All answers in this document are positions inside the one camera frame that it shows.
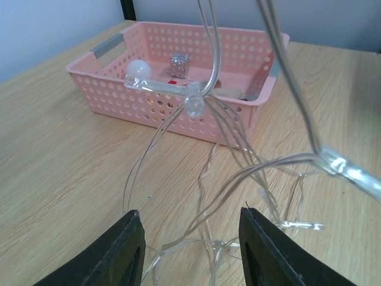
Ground clear string lights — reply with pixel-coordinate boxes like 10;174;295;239
134;1;380;285

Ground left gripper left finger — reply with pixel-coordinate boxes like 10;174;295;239
36;210;145;286

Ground pink plastic basket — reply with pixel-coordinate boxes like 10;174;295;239
67;22;280;148

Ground white ball ornament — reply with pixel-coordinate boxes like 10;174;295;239
126;59;152;79

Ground silver gift box ornament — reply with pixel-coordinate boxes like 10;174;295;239
169;53;189;79

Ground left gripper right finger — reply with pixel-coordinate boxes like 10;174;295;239
239;207;354;286

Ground burlap bow ornament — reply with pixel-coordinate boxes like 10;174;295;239
212;79;259;101

